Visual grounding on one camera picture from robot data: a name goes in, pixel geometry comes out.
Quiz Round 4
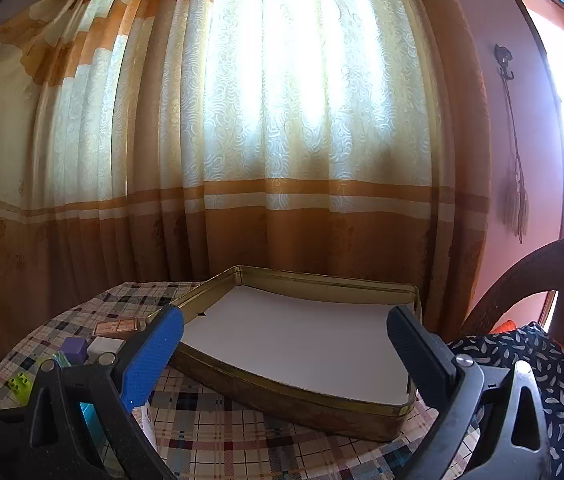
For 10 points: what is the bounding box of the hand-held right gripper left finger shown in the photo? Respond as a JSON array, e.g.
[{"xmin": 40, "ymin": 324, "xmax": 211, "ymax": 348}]
[{"xmin": 12, "ymin": 304, "xmax": 185, "ymax": 480}]

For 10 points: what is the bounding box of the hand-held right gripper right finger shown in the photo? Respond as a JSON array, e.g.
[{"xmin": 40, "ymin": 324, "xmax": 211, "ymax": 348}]
[{"xmin": 386, "ymin": 304, "xmax": 550, "ymax": 480}]

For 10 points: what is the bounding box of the green toy brick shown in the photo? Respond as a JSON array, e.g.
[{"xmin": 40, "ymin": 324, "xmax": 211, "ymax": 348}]
[{"xmin": 7, "ymin": 372, "xmax": 38, "ymax": 406}]

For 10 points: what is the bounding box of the copper coloured box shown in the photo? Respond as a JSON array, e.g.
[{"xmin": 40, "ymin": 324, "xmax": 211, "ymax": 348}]
[{"xmin": 93, "ymin": 317, "xmax": 143, "ymax": 337}]

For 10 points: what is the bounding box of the white charger plug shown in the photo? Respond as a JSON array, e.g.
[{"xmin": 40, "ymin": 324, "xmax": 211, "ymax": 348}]
[{"xmin": 87, "ymin": 337, "xmax": 127, "ymax": 363}]

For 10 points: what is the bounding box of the pink patterned box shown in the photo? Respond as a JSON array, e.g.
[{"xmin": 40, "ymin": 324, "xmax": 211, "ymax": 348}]
[{"xmin": 132, "ymin": 400, "xmax": 159, "ymax": 456}]

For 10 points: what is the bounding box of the purple block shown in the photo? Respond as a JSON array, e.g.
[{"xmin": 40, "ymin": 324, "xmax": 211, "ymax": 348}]
[{"xmin": 61, "ymin": 337, "xmax": 88, "ymax": 365}]

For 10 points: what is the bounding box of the clear plastic box green label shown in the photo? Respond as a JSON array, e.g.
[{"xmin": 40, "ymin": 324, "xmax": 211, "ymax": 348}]
[{"xmin": 39, "ymin": 351, "xmax": 70, "ymax": 372}]

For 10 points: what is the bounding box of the gold metal tin tray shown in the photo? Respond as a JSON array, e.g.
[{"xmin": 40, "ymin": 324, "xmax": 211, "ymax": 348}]
[{"xmin": 146, "ymin": 265, "xmax": 423, "ymax": 443}]

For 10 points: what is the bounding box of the brown wooden chair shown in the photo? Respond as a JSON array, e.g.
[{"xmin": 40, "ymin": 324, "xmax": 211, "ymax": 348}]
[{"xmin": 462, "ymin": 234, "xmax": 564, "ymax": 341}]

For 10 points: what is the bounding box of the white paper liner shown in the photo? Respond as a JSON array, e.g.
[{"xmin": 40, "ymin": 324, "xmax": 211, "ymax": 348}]
[{"xmin": 174, "ymin": 285, "xmax": 410, "ymax": 406}]

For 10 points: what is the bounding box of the navy feather print cushion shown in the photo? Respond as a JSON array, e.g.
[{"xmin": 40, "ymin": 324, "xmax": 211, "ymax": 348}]
[{"xmin": 447, "ymin": 322, "xmax": 564, "ymax": 480}]

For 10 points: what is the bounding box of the cream and orange curtain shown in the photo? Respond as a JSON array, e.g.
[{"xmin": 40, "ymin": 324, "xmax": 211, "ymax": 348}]
[{"xmin": 0, "ymin": 0, "xmax": 493, "ymax": 361}]

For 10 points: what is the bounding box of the bright window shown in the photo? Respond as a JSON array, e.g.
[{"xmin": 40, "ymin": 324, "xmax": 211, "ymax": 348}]
[{"xmin": 494, "ymin": 0, "xmax": 564, "ymax": 321}]

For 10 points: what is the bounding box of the tasselled curtain cord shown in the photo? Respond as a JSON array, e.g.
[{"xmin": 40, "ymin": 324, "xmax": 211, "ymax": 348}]
[{"xmin": 501, "ymin": 77, "xmax": 530, "ymax": 243}]

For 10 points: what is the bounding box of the metal wall hook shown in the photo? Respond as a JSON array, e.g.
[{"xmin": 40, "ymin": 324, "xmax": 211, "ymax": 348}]
[{"xmin": 493, "ymin": 44, "xmax": 515, "ymax": 82}]

